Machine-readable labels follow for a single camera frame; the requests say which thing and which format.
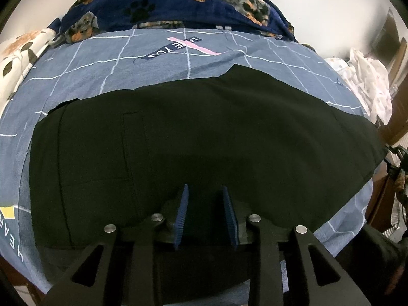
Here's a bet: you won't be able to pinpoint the navy dog print blanket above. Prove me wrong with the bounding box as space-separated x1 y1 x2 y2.
50 0 295 47

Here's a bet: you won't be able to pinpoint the blue grid bedsheet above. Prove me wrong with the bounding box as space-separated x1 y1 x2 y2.
1 29 366 293

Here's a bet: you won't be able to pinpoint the white floral pillow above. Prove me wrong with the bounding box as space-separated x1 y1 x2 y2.
1 28 56 115

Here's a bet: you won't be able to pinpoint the white patterned cloth pile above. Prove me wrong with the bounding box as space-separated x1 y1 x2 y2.
324 48 393 125

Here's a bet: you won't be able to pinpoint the black pants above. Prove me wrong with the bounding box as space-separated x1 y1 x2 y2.
29 65 387 249

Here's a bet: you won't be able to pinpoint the dark wall television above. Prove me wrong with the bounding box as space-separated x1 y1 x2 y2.
371 9 400 66

